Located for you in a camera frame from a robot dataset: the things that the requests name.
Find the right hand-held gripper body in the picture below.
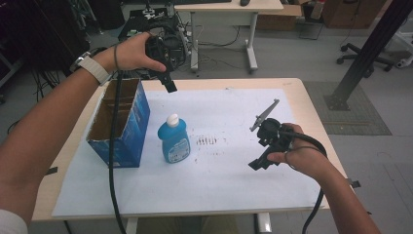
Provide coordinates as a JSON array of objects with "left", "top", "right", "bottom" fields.
[{"left": 249, "top": 98, "right": 295, "bottom": 156}]

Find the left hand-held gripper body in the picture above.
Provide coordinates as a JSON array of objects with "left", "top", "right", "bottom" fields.
[{"left": 144, "top": 34, "right": 175, "bottom": 79}]

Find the blue cardboard box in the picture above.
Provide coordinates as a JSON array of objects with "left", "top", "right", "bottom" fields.
[{"left": 86, "top": 77, "right": 151, "bottom": 169}]

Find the blue dish soap bottle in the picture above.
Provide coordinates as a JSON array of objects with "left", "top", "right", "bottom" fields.
[{"left": 157, "top": 113, "right": 192, "bottom": 165}]

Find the person's left hand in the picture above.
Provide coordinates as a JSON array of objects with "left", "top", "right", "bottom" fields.
[{"left": 102, "top": 31, "right": 168, "bottom": 73}]

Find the person's right hand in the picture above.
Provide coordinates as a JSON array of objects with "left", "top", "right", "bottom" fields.
[{"left": 266, "top": 122, "right": 329, "bottom": 183}]

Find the open grey computer case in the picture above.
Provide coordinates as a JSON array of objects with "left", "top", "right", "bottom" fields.
[{"left": 167, "top": 19, "right": 190, "bottom": 70}]

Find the black computer tower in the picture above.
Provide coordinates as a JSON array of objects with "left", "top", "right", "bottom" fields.
[{"left": 117, "top": 15, "right": 154, "bottom": 42}]

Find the white table leg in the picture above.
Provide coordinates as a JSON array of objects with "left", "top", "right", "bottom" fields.
[
  {"left": 125, "top": 217, "right": 139, "bottom": 234},
  {"left": 256, "top": 213, "right": 273, "bottom": 234}
]

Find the black keyboard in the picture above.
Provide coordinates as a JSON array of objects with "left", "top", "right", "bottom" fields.
[{"left": 174, "top": 0, "right": 234, "bottom": 5}]

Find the wristwatch with white band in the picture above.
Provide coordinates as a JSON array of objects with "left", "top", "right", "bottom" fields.
[{"left": 68, "top": 47, "right": 113, "bottom": 87}]

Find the white office desk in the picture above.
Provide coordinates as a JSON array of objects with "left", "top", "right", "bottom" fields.
[{"left": 174, "top": 0, "right": 284, "bottom": 73}]

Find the grey floor mat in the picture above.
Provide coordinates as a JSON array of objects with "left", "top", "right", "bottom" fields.
[{"left": 303, "top": 81, "right": 393, "bottom": 137}]

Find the open brown cardboard box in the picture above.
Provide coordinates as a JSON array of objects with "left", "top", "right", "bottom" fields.
[{"left": 256, "top": 3, "right": 304, "bottom": 32}]

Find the black office chair base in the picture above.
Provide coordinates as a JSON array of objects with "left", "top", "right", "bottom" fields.
[{"left": 336, "top": 42, "right": 395, "bottom": 79}]

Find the dark curtain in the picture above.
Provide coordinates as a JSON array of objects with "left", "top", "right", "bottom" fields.
[{"left": 0, "top": 0, "right": 91, "bottom": 76}]

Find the black metal pillar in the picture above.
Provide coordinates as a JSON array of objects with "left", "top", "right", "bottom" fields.
[{"left": 323, "top": 0, "right": 413, "bottom": 111}]

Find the large brown cardboard box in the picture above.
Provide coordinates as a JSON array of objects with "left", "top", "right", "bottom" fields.
[{"left": 320, "top": 0, "right": 388, "bottom": 29}]

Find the white shirt sleeve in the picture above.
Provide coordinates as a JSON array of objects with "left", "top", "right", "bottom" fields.
[{"left": 0, "top": 209, "right": 29, "bottom": 234}]

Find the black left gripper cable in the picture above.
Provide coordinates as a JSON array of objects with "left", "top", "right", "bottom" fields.
[{"left": 108, "top": 69, "right": 128, "bottom": 234}]

